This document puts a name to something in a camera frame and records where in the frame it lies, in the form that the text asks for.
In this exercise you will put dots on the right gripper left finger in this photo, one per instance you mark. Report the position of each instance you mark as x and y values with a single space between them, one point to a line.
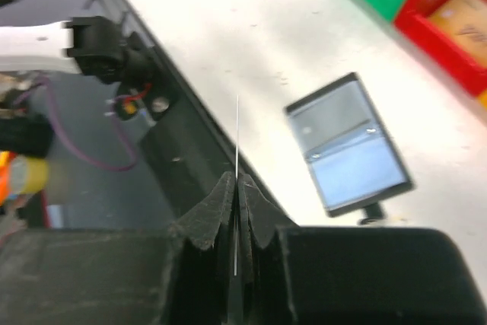
179 275

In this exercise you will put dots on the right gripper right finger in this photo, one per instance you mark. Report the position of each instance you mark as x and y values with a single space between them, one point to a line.
349 275

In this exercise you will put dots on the black leather card holder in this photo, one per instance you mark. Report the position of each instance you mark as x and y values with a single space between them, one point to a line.
349 153

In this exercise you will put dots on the white VIP credit card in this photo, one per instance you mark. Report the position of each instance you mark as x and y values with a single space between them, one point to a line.
235 299

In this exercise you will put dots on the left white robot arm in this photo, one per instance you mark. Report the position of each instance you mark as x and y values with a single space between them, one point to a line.
91 46

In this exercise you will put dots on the yellow tape roll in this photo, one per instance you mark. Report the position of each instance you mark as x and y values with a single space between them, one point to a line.
27 175

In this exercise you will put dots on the red plastic bin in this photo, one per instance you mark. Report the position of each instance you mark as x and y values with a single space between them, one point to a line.
412 20

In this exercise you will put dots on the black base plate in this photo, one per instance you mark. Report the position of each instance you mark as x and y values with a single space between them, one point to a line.
183 149

